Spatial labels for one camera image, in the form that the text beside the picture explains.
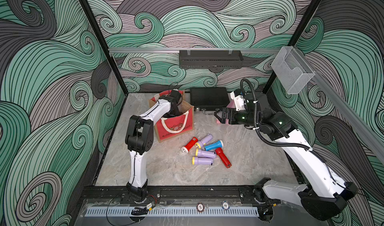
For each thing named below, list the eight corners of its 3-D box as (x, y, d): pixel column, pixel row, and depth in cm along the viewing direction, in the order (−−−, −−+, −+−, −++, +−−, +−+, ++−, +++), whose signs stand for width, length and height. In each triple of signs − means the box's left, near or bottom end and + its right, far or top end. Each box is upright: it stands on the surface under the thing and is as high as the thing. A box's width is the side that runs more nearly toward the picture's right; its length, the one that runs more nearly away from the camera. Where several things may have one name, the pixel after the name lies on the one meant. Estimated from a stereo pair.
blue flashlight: (205, 151, 90) (206, 148, 87) (203, 145, 92) (204, 143, 89) (223, 147, 91) (224, 145, 88) (221, 142, 94) (222, 139, 91)
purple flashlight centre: (199, 150, 90) (199, 148, 88) (194, 145, 92) (195, 143, 90) (212, 138, 95) (213, 136, 93) (208, 134, 97) (208, 132, 95)
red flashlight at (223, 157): (226, 169, 84) (227, 167, 81) (215, 151, 91) (216, 148, 88) (231, 167, 84) (232, 165, 82) (219, 148, 92) (220, 146, 89)
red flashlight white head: (181, 150, 91) (181, 148, 88) (194, 138, 96) (194, 135, 93) (186, 154, 89) (186, 152, 86) (198, 141, 95) (198, 138, 91)
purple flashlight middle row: (194, 155, 88) (195, 153, 86) (195, 149, 90) (196, 147, 88) (215, 159, 86) (215, 157, 84) (215, 153, 89) (216, 151, 87)
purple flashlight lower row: (191, 165, 85) (191, 163, 82) (191, 158, 87) (191, 156, 85) (212, 165, 85) (213, 163, 82) (211, 158, 87) (212, 156, 85)
